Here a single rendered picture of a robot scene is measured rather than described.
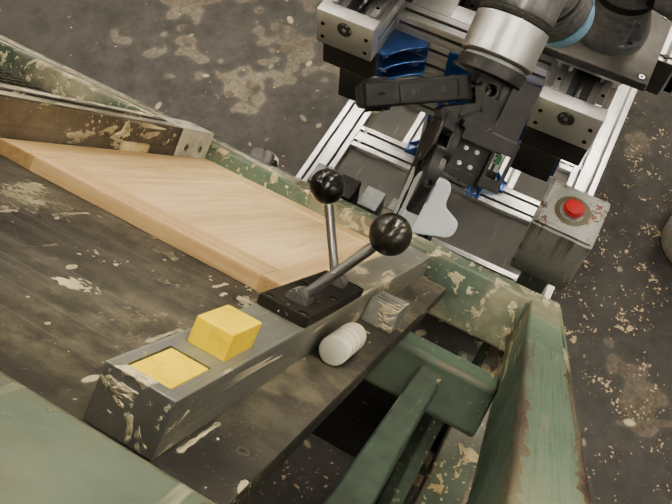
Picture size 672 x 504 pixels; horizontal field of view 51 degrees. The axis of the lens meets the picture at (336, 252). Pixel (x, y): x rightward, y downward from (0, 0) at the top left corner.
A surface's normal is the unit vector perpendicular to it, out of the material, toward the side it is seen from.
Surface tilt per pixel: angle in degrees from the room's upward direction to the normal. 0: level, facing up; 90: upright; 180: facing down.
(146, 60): 0
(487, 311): 39
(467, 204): 0
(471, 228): 0
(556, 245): 90
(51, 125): 90
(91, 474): 51
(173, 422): 90
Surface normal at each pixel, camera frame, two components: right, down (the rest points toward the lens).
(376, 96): 0.01, 0.18
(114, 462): 0.40, -0.90
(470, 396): -0.28, 0.08
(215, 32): 0.04, -0.51
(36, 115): 0.87, 0.44
